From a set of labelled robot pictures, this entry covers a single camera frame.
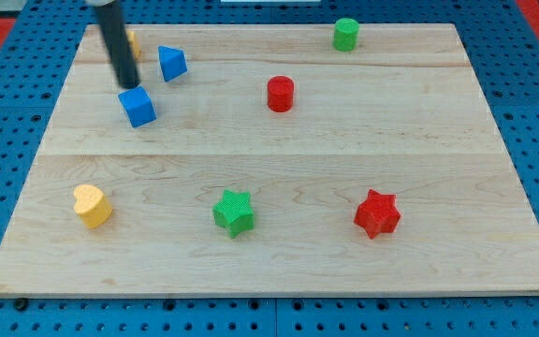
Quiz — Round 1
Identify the red cylinder block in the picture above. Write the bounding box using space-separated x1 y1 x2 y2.
267 76 295 112

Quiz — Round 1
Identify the blue triangle block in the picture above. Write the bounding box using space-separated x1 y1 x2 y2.
158 46 188 82

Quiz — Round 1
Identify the yellow heart block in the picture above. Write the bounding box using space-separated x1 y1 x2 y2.
73 184 112 229

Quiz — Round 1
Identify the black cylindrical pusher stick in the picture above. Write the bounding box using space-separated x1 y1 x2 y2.
92 0 140 89

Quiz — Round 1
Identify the red star block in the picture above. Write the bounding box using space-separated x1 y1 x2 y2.
354 189 401 240

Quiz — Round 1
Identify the small yellow block behind stick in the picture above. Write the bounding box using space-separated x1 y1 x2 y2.
126 30 141 60

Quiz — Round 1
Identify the wooden board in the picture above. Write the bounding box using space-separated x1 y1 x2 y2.
0 23 539 299

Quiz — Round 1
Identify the green cylinder block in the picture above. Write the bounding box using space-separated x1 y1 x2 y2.
332 18 359 51

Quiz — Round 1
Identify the blue cube block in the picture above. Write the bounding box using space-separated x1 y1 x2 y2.
118 86 156 128

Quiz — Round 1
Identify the green star block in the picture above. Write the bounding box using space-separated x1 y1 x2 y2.
211 189 255 239

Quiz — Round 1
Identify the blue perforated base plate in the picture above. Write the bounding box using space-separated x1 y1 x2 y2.
0 0 539 336

